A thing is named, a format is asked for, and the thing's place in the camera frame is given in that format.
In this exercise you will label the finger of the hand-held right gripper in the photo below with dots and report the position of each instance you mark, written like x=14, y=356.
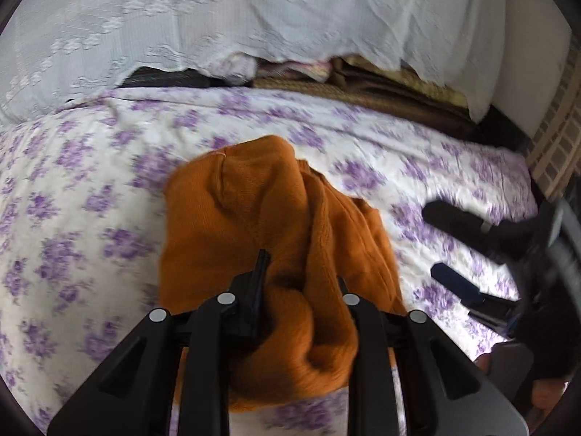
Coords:
x=467, y=229
x=463, y=288

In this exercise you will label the white lace cloth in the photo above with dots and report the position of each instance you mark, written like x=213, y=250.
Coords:
x=227, y=13

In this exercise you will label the brown folded blankets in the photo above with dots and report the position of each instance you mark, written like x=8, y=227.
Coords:
x=390, y=93

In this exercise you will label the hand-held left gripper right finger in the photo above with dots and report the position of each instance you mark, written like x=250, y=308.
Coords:
x=349, y=311

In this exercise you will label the dark cloth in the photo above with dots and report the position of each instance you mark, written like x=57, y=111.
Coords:
x=168, y=77

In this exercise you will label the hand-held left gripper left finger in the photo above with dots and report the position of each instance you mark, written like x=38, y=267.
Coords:
x=258, y=284

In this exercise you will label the purple floral bed sheet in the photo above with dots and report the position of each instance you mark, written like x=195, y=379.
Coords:
x=90, y=218

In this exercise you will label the orange cat print sweater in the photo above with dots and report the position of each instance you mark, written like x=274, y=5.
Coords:
x=272, y=218

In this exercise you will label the pink patterned folded blanket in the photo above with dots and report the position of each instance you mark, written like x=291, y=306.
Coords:
x=295, y=69

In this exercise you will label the person's right hand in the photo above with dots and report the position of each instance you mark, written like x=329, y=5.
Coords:
x=547, y=395

